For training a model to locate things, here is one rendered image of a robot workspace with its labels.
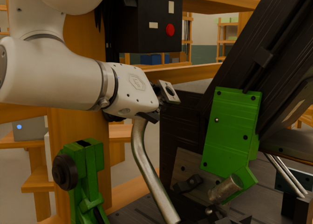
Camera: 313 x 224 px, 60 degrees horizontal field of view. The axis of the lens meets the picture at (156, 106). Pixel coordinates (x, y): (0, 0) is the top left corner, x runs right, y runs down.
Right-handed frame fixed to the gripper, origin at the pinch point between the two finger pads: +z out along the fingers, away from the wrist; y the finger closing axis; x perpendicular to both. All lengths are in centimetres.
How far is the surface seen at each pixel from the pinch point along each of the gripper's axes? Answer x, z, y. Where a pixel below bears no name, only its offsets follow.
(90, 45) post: 9.1, -3.6, 23.4
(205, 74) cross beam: 11, 63, 31
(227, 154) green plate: 0.2, 15.5, -14.4
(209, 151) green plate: 3.7, 15.7, -11.4
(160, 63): 224, 449, 341
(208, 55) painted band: 238, 872, 520
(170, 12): -8.0, 11.7, 24.6
